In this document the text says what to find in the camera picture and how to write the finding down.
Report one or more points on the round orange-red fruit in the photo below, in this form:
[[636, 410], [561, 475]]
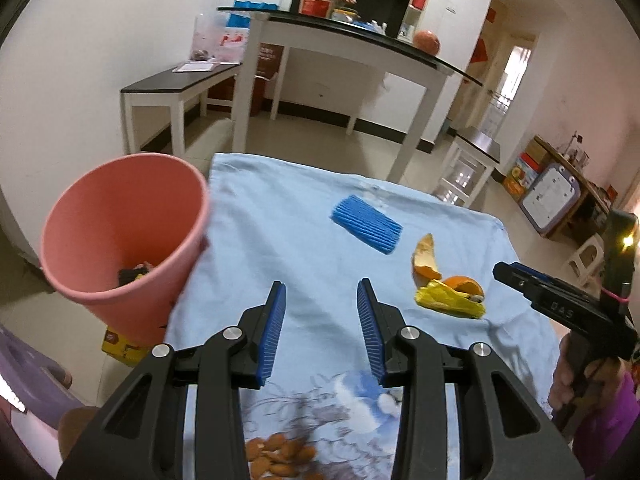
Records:
[[426, 41]]

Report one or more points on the blue foam net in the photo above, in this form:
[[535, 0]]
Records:
[[365, 222]]

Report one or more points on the small orange peel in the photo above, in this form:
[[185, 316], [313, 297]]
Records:
[[462, 285]]

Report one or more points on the person's right forearm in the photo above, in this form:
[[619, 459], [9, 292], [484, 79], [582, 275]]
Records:
[[610, 425]]

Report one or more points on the low wooden shelf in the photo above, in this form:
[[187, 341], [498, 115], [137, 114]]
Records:
[[590, 205]]

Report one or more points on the white plastic stool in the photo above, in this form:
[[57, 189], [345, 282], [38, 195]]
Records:
[[582, 260]]

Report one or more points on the wooden doorway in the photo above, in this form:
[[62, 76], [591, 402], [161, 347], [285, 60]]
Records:
[[510, 85]]

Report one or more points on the purple plastic stool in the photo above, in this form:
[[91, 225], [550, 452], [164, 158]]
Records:
[[30, 375]]

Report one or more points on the long black-top white bench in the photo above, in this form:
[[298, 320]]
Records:
[[170, 80]]

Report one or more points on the light blue floral tablecloth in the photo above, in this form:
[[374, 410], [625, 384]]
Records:
[[300, 270]]

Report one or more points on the dark red paper bag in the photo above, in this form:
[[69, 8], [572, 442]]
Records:
[[267, 75]]

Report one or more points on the small yellow box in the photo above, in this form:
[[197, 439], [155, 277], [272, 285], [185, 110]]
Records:
[[120, 347]]

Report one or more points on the curved orange peel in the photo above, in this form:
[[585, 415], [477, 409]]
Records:
[[425, 260]]

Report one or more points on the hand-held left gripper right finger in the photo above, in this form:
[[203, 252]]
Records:
[[370, 330]]

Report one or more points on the red round tin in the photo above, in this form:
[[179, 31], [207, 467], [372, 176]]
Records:
[[315, 5]]

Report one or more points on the clear plastic container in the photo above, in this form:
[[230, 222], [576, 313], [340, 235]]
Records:
[[220, 35]]

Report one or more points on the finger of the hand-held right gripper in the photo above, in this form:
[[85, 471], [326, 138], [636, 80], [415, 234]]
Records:
[[562, 284], [555, 305]]

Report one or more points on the pink plastic bucket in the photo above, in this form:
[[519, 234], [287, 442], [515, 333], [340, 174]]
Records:
[[125, 210]]

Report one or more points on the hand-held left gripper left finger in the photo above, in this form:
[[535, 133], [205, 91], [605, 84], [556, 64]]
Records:
[[272, 330]]

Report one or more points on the person's right hand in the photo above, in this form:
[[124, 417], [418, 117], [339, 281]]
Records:
[[560, 375]]

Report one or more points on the yellow banana peel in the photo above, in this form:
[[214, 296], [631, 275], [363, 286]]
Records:
[[445, 301]]

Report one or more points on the white glass-top dining table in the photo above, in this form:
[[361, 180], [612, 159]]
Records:
[[340, 40]]

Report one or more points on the children's drawing board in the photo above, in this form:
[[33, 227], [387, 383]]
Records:
[[547, 197]]

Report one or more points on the tan rounded object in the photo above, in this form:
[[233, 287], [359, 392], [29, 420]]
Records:
[[75, 427]]

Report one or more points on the colourful cardboard box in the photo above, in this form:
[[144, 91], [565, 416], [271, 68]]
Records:
[[520, 177]]

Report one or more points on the pile of almonds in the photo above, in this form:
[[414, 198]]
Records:
[[275, 455]]

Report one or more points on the short black-top white bench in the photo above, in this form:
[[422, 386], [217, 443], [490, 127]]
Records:
[[477, 140]]

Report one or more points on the white papers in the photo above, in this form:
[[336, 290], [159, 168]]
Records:
[[195, 66]]

